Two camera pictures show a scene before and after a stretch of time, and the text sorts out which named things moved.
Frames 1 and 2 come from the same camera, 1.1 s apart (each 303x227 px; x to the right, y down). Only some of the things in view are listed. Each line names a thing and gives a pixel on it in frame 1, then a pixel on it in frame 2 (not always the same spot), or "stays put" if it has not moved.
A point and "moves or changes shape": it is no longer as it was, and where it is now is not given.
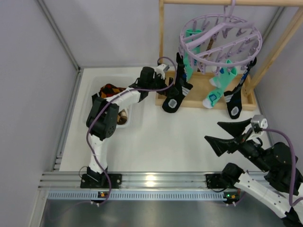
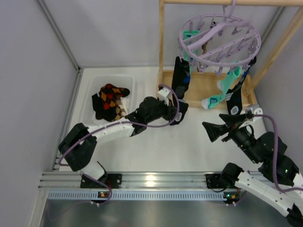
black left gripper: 162,83 -> 169,111
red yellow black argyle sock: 108,90 stays put
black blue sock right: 233,97 stays put
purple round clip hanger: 221,41 stays put
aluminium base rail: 68,180 stays put
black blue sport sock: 182,87 moves or changes shape
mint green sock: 220,81 moves or changes shape
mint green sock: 193,43 moves or changes shape
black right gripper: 239,141 -> 229,129
